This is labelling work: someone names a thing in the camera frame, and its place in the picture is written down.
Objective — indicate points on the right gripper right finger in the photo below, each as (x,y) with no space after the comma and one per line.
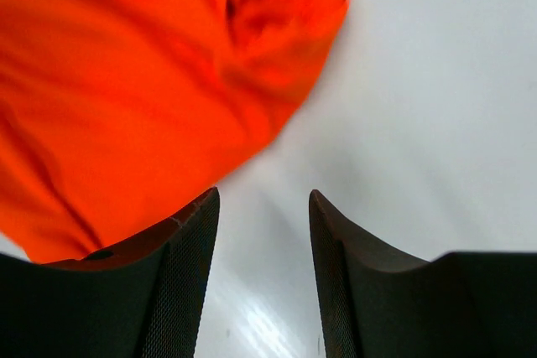
(378,301)

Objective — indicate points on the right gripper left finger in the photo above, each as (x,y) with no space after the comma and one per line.
(141,297)

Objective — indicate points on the orange mesh shorts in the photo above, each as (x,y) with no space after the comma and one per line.
(117,113)

